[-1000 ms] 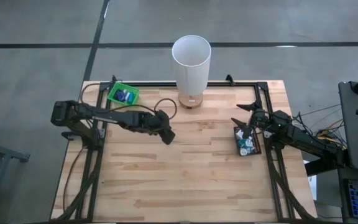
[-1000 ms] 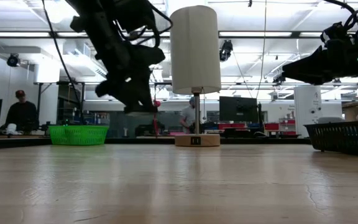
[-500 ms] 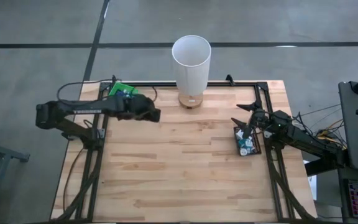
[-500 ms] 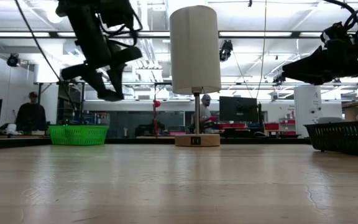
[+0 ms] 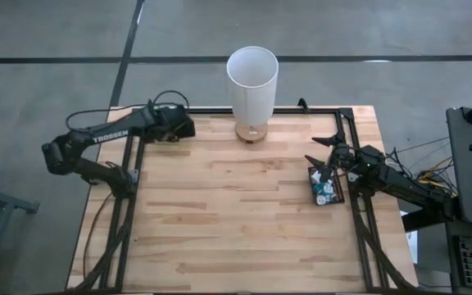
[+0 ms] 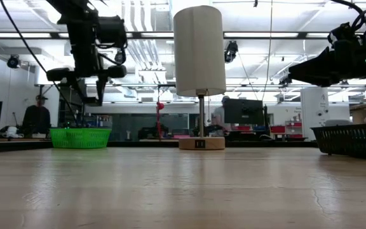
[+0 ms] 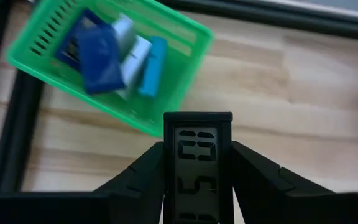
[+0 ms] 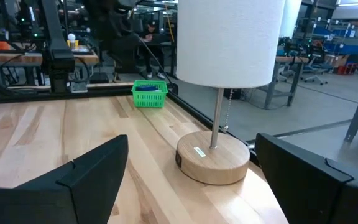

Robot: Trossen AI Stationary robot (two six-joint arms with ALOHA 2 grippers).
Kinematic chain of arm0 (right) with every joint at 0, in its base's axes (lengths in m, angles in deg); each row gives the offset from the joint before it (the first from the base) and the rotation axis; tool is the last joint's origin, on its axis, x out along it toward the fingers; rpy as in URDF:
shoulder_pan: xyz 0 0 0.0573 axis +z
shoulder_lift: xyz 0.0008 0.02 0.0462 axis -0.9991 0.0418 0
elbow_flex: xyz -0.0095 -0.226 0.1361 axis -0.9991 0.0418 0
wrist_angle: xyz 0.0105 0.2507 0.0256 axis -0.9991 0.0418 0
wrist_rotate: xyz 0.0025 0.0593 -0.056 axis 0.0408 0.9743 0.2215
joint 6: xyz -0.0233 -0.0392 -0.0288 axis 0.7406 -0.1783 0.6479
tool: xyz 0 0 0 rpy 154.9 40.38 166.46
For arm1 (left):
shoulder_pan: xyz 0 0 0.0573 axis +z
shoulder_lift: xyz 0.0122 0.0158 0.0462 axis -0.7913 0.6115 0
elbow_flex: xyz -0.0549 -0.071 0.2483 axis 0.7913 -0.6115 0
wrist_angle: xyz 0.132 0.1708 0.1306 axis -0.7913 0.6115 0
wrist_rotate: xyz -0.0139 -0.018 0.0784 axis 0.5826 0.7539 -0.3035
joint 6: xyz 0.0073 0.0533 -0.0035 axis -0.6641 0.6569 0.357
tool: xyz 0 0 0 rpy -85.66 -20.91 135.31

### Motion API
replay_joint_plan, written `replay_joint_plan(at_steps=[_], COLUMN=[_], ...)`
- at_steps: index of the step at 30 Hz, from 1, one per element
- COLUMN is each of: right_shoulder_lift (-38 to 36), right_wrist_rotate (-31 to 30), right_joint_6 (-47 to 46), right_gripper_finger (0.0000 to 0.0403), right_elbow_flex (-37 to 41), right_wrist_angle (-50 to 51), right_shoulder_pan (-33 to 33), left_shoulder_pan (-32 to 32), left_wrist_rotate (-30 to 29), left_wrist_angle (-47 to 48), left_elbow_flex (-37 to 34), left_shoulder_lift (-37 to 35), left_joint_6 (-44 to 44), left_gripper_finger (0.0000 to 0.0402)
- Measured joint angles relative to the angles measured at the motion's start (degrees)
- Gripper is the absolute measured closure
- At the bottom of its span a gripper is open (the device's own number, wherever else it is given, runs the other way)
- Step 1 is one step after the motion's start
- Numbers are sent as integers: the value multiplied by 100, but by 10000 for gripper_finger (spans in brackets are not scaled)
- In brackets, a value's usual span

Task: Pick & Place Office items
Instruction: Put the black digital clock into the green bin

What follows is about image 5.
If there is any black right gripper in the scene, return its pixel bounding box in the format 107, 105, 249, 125
304, 131, 362, 184

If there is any black plastic basket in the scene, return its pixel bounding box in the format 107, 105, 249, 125
308, 165, 347, 207

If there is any white shade table lamp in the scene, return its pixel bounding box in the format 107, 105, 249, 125
226, 45, 280, 144

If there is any white paper sheet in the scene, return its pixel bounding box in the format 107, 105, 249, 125
399, 211, 420, 266

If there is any black computer desk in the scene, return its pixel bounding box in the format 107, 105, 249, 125
399, 92, 472, 295

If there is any black left camera cable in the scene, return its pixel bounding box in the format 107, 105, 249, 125
152, 89, 191, 111

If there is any yellow cable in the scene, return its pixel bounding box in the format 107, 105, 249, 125
415, 157, 459, 196

